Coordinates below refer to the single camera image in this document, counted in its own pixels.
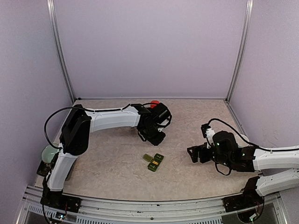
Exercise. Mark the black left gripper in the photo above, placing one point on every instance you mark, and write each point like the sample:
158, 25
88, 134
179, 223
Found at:
155, 142

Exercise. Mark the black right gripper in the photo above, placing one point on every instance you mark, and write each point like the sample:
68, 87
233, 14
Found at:
202, 148

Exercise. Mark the green pill organizer box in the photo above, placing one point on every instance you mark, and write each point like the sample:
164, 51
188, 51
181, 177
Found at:
154, 162

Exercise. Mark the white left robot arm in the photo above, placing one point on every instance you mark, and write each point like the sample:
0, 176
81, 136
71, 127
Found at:
81, 122

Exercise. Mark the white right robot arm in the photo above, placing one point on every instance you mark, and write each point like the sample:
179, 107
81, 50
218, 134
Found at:
250, 159

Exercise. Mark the red cylindrical can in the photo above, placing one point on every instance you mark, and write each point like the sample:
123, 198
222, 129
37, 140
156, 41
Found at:
154, 103

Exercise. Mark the light blue mug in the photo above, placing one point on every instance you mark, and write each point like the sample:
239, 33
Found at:
244, 138

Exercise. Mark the green ceramic bowl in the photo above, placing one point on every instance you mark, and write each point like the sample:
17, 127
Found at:
48, 154

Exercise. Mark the black square tray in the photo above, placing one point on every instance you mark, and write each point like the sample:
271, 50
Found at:
46, 169

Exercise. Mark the front aluminium rail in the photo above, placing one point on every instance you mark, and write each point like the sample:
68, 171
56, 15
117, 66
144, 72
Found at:
201, 211

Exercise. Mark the right aluminium frame post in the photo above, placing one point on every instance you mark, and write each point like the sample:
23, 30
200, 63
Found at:
241, 50

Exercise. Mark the aluminium frame post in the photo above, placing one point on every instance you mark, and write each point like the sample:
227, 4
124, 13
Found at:
59, 49
241, 50

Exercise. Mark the left aluminium frame post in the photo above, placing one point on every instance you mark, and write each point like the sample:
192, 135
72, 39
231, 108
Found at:
59, 49

